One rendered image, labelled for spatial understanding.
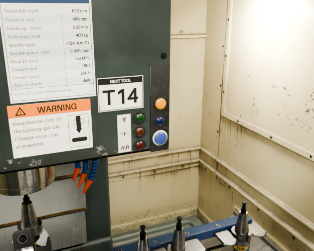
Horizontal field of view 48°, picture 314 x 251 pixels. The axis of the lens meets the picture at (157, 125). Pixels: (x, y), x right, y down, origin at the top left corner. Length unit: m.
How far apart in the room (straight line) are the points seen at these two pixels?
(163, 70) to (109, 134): 0.18
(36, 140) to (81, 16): 0.25
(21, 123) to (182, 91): 1.36
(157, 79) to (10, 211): 0.95
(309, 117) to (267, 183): 0.41
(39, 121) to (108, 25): 0.23
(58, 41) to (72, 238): 1.10
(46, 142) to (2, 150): 0.08
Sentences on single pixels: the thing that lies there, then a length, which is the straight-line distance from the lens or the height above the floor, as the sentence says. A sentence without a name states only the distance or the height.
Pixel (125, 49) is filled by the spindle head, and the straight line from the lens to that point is 0.73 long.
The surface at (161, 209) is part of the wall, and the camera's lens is 2.22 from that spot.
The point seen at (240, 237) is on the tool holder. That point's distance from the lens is 1.16.
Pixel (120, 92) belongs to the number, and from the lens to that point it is 0.74.
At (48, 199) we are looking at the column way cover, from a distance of 1.52.
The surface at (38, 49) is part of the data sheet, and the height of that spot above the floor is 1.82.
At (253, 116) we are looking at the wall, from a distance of 1.67.
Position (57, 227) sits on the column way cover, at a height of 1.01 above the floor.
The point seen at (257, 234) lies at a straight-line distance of 1.20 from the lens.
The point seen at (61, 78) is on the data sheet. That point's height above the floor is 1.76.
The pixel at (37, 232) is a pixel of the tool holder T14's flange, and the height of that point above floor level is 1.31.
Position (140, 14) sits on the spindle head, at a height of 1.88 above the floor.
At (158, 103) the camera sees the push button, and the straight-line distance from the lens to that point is 0.76.
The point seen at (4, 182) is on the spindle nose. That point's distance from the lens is 0.91.
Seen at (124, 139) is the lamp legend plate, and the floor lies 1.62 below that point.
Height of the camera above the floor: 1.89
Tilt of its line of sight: 19 degrees down
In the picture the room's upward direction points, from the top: straight up
